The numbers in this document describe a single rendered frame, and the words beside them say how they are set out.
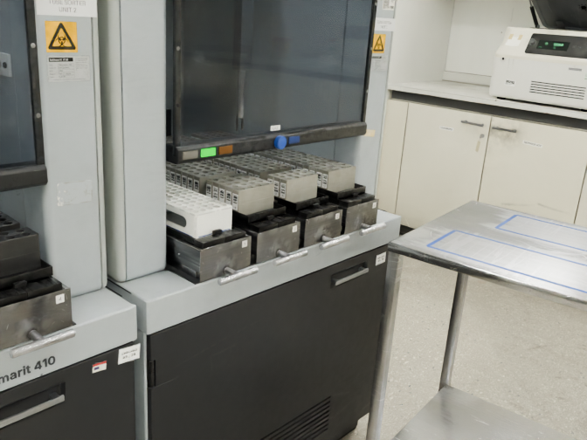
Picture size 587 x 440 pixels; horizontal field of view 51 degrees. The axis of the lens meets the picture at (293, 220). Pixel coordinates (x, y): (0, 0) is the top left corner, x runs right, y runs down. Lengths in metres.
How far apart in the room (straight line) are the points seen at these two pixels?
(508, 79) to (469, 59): 0.83
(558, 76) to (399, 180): 1.07
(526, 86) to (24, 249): 2.69
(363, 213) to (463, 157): 1.95
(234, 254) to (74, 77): 0.46
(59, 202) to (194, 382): 0.47
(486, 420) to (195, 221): 0.95
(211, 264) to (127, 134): 0.30
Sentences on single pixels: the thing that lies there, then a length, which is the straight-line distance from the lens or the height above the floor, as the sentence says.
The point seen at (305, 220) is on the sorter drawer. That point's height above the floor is 0.80.
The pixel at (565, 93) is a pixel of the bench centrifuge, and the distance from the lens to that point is 3.25.
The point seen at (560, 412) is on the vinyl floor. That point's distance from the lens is 2.41.
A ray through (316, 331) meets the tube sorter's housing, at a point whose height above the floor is 0.49.
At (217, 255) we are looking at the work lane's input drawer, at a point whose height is 0.79.
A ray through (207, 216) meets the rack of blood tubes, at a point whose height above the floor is 0.86.
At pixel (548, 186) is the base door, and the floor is 0.52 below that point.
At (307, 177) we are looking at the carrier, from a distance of 1.48.
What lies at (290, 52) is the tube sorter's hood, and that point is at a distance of 1.37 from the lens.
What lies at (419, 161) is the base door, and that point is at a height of 0.49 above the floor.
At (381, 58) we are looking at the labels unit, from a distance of 1.66.
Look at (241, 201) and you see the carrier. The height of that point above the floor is 0.86.
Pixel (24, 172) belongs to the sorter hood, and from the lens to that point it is 1.04.
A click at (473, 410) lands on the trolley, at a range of 1.77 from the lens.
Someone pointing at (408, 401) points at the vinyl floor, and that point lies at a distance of 2.25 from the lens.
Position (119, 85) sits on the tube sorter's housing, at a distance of 1.13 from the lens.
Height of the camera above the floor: 1.25
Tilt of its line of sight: 19 degrees down
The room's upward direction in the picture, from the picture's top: 4 degrees clockwise
